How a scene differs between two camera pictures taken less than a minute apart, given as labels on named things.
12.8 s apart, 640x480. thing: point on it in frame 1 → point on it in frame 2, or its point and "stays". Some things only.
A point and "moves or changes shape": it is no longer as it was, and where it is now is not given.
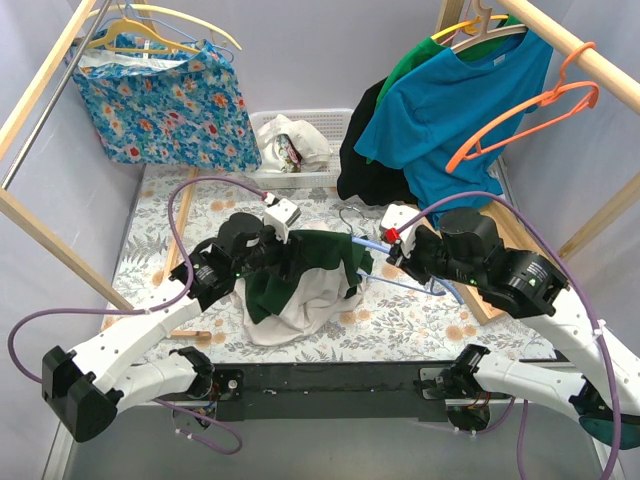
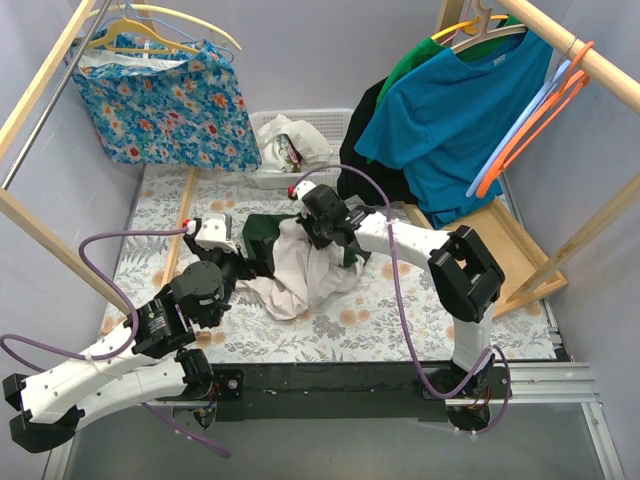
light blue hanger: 442,287 moves or changes shape
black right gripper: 415,257 → 310,226
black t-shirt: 371,183 stays
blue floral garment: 164,102 stays
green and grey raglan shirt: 323,273 moves or changes shape
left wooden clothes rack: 34,225 stays
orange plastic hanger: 547,107 → 578,79
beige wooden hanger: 491,33 stays
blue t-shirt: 439,116 stays
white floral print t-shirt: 291,146 stays
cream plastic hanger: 186,15 stays
